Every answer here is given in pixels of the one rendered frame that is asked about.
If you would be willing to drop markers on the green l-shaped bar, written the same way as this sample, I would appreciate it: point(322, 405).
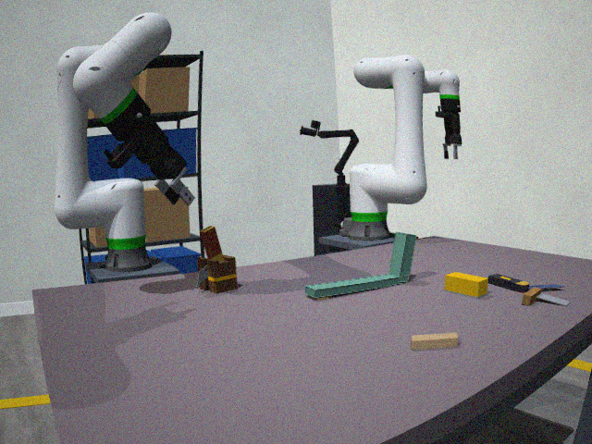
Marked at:
point(399, 272)

